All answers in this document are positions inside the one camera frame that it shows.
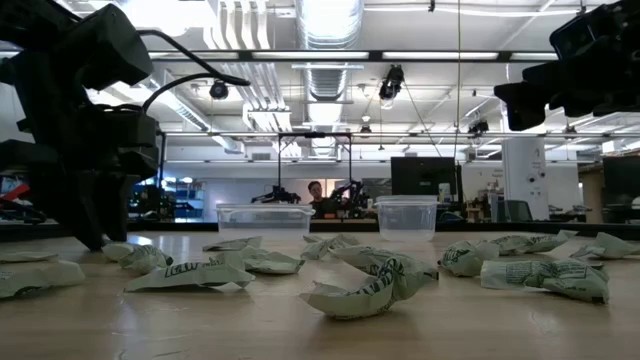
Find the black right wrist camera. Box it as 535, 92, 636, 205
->
549, 4, 609, 62

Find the wide clear plastic container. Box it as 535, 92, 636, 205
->
215, 202, 316, 236

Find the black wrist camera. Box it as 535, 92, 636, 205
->
549, 4, 609, 62
63, 3, 154, 92

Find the white pillar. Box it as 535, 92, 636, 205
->
501, 136, 551, 222

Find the person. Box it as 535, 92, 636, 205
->
305, 180, 347, 220

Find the green white sweetener packet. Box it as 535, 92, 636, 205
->
118, 244, 175, 276
0, 251, 60, 264
488, 229, 579, 256
438, 239, 500, 278
123, 250, 257, 293
101, 241, 136, 262
0, 259, 86, 300
569, 231, 640, 261
328, 244, 440, 296
238, 245, 307, 276
299, 233, 361, 261
202, 235, 264, 253

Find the red and black machine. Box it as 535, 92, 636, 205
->
0, 182, 32, 211

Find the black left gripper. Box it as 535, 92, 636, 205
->
0, 102, 161, 251

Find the dark office chair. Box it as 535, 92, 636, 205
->
494, 199, 534, 224

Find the black left camera cable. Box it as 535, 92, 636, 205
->
135, 28, 251, 114

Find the black metal table frame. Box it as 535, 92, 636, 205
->
0, 219, 640, 242

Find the small clear plastic container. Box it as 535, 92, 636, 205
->
374, 194, 440, 243

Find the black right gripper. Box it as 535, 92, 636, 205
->
493, 44, 640, 132

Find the thin hanging cable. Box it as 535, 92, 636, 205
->
455, 0, 462, 161

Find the silver air duct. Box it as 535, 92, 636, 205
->
294, 0, 366, 157

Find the blurry grey object right edge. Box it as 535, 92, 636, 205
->
479, 257, 611, 305

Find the blurry grey object top right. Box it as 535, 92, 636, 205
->
298, 259, 401, 321

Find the black gantry frame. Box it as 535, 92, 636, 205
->
277, 131, 354, 204

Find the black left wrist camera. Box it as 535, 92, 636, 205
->
63, 3, 154, 92

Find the black computer monitor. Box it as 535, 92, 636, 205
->
390, 156, 464, 204

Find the dark computer monitor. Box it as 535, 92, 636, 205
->
601, 155, 640, 224

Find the blue storage shelf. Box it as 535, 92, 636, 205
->
164, 177, 206, 221

